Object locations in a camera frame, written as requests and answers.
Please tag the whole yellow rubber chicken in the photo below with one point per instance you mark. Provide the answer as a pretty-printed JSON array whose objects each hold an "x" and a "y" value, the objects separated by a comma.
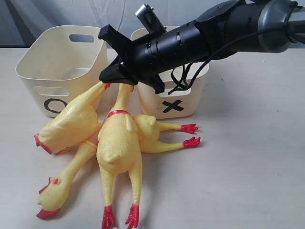
[{"x": 149, "y": 133}]

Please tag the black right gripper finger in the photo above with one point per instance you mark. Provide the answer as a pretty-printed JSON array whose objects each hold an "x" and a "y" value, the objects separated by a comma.
[
  {"x": 117, "y": 72},
  {"x": 114, "y": 38}
]

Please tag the detached yellow chicken head neck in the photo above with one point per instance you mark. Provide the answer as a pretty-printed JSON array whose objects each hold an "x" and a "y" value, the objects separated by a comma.
[{"x": 53, "y": 196}]

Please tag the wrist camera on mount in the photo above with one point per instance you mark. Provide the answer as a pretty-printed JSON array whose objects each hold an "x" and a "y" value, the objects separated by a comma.
[{"x": 149, "y": 20}]

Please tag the yellow rubber chicken red collar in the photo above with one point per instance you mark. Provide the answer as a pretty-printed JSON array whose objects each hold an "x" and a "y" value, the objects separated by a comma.
[{"x": 118, "y": 151}]

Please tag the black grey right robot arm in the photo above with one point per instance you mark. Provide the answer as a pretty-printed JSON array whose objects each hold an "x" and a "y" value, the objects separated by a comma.
[{"x": 269, "y": 26}]

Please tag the headless yellow rubber chicken body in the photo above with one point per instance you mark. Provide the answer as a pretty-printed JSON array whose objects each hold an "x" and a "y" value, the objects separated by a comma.
[{"x": 75, "y": 123}]

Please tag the white backdrop curtain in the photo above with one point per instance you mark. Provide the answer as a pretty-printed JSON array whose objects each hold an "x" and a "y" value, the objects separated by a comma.
[{"x": 23, "y": 21}]

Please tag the cream bin marked O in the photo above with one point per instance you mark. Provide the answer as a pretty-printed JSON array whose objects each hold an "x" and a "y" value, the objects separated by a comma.
[{"x": 62, "y": 63}]

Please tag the cream bin marked X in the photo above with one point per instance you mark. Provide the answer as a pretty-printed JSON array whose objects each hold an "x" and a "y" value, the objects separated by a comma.
[{"x": 176, "y": 104}]

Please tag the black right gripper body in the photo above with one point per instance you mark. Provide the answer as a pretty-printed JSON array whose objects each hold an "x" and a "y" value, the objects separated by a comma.
[{"x": 182, "y": 45}]

